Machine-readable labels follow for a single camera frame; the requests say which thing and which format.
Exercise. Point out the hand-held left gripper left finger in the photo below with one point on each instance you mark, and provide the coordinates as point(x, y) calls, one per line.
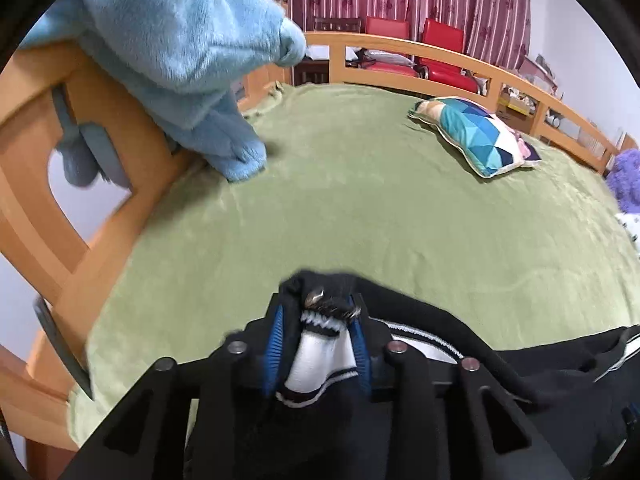
point(275, 355)

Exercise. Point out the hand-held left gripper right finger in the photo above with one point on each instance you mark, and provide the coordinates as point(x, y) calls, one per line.
point(361, 360)

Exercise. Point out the black pants with white waistband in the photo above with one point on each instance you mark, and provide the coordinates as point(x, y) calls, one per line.
point(550, 370)

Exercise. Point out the green bed blanket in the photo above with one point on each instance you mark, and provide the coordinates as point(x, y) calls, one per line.
point(350, 185)

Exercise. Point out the dark grey flat panel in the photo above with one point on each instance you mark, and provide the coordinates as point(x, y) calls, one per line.
point(62, 347)

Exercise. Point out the geometric print pillow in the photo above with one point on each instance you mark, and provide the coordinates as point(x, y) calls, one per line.
point(475, 132)

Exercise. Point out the grey-blue hanging slipper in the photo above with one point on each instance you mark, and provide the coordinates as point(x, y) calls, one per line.
point(80, 160)

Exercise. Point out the white floral pillow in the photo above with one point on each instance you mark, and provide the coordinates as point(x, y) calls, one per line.
point(631, 230)

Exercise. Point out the purple plush toy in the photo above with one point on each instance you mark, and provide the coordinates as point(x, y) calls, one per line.
point(627, 180)

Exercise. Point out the pile of clutter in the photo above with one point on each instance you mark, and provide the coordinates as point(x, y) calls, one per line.
point(535, 80)

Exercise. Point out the red chair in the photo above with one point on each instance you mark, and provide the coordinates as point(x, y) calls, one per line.
point(442, 40)
point(387, 27)

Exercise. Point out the light blue plush robe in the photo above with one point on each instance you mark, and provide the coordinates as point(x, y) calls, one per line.
point(175, 35)

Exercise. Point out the dark wooden chair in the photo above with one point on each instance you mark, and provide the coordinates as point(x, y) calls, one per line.
point(337, 24)

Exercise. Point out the wooden bed frame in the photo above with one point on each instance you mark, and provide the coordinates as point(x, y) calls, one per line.
point(30, 160)

